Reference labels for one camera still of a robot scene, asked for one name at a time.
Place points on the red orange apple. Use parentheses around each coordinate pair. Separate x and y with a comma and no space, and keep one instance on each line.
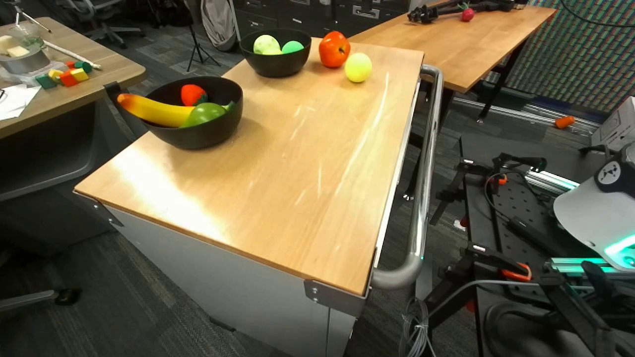
(334,51)

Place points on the metal cart handle rail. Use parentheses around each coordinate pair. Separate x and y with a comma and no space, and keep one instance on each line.
(421,199)

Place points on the black bowl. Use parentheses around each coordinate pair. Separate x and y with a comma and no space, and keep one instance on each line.
(211,134)
(276,67)

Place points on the black bowl left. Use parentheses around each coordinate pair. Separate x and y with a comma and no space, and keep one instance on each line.
(211,134)

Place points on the wooden office desk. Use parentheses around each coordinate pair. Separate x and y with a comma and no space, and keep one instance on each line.
(64,45)

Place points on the light green dimpled ball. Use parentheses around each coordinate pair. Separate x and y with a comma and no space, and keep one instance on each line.
(267,47)

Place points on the green smooth ball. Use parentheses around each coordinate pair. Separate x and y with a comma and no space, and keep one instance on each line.
(292,47)

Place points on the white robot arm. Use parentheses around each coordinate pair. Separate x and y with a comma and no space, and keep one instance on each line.
(600,213)

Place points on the black bowl right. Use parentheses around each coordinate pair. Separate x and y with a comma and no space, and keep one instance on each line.
(276,67)

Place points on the small red strawberry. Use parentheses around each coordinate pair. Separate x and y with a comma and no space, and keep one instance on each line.
(191,94)

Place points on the yellow banana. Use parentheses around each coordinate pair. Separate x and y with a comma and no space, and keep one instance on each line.
(153,112)

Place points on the green lime fruit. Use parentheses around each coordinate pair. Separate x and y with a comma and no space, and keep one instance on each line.
(205,112)

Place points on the yellow ball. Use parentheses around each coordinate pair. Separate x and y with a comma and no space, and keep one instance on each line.
(358,69)

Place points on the colourful toy blocks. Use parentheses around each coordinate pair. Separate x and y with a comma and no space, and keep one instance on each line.
(66,76)

